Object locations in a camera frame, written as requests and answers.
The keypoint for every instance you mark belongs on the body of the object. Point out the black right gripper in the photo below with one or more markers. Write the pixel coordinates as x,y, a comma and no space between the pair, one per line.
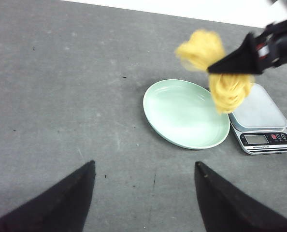
255,54

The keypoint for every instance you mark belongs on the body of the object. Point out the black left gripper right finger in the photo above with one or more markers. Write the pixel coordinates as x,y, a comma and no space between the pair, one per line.
225,208

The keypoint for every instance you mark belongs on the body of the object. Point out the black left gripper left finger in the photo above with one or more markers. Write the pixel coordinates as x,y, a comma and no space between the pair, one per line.
61,208

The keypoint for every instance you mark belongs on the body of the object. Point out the yellow vermicelli noodle bundle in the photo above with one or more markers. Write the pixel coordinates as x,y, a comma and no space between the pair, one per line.
198,53

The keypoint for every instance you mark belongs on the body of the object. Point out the silver digital kitchen scale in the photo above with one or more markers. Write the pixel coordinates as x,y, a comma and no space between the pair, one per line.
259,125

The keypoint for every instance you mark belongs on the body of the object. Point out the light green round plate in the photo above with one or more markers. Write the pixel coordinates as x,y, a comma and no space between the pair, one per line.
184,114

